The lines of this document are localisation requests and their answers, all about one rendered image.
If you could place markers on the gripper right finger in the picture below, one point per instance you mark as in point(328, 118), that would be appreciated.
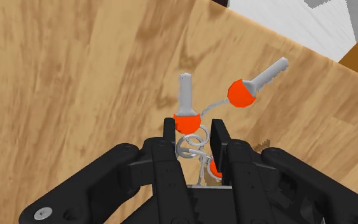
point(243, 173)

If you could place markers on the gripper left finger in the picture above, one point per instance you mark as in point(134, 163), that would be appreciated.
point(163, 173)

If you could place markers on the light wooden table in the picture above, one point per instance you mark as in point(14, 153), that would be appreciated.
point(57, 77)

